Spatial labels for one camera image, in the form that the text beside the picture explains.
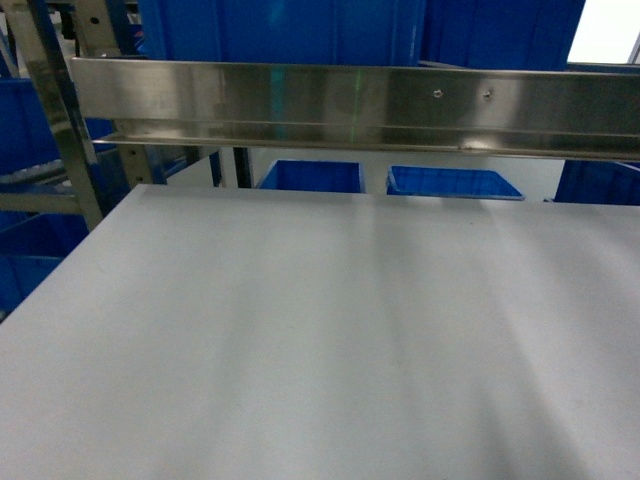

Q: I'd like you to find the large blue crate on shelf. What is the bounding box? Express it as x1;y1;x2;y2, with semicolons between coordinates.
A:
138;0;427;66

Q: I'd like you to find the blue crate on shelf middle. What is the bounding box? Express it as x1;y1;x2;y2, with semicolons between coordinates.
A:
421;0;585;71

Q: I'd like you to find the blue bin below left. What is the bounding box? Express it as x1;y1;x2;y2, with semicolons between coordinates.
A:
256;159;366;193

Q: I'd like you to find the blue bin below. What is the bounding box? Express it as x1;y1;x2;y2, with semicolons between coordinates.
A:
256;159;366;193
386;166;525;201

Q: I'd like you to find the blue bin below middle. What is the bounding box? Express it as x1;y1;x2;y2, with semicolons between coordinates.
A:
386;166;525;201

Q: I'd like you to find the large blue crate below right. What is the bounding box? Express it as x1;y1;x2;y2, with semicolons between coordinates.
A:
551;160;639;206

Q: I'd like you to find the stainless steel shelf rail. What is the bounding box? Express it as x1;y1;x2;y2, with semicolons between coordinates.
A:
71;58;639;162

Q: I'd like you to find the stainless steel rack frame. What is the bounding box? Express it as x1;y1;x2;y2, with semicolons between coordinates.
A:
1;1;136;230

